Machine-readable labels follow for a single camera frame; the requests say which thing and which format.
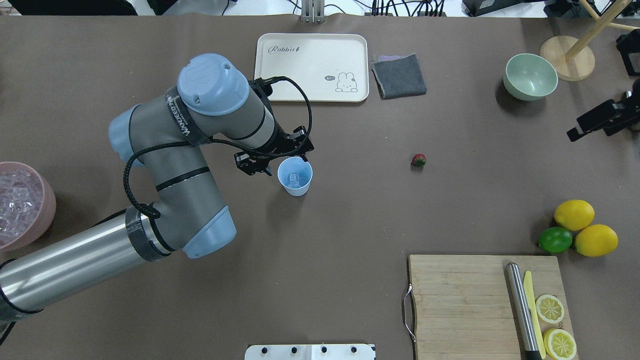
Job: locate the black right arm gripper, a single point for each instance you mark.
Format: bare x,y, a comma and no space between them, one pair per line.
611,114

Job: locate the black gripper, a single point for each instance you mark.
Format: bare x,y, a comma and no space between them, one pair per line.
276,146

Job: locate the clear ice cube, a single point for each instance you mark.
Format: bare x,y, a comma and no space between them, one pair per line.
296,180

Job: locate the red strawberry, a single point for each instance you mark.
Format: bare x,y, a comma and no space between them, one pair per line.
418,161

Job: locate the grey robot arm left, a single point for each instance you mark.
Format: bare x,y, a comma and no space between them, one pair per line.
175,203

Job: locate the light blue plastic cup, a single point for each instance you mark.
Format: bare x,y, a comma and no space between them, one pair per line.
291,165

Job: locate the wooden cup stand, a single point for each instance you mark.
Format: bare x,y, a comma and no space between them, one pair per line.
571,57

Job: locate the pile of ice cubes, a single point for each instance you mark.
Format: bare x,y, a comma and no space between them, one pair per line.
21,195

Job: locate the mint green bowl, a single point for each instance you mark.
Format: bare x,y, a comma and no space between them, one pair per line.
529,77

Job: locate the yellow lemon upper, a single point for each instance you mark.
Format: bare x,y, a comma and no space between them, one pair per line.
574,214

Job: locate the yellow lemon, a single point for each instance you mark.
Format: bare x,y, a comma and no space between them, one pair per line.
596,240
574,214

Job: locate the cream rabbit tray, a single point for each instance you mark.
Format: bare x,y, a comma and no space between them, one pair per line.
329,67

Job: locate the yellow lemon lower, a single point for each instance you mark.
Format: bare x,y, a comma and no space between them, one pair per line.
596,240

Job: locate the green lime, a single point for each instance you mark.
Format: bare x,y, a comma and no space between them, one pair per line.
555,240

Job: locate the grey folded cloth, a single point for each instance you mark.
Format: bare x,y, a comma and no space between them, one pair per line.
399,76

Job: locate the steel muddler rod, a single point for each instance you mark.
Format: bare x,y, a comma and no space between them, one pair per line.
525,322

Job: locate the yellow plastic knife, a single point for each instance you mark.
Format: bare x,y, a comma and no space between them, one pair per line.
532,309

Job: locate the lemon half upper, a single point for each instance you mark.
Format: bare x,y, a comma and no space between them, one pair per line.
550,309

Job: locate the lemon half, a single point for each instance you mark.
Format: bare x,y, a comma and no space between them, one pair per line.
550,309
559,344

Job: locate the pink bowl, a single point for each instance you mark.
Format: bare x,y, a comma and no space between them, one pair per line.
46,211

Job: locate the lemon half lower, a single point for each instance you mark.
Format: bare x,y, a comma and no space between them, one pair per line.
559,344

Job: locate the bamboo cutting board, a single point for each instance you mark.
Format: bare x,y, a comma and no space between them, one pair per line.
462,306

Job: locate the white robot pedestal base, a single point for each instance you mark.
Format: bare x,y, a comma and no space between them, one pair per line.
323,351

